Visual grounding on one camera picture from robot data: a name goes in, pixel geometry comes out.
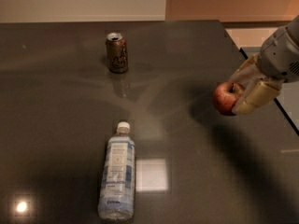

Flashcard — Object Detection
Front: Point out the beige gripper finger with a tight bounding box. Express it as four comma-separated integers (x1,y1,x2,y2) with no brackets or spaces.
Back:
228,54,263,87
233,77,282,115

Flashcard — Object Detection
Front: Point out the red apple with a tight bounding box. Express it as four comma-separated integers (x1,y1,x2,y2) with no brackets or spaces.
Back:
213,82,245,116

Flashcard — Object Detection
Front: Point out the brown soda can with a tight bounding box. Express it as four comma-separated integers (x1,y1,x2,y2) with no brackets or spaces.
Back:
106,32,128,74

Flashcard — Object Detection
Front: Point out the clear plastic water bottle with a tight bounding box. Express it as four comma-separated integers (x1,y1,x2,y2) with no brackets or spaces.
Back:
98,121,135,221

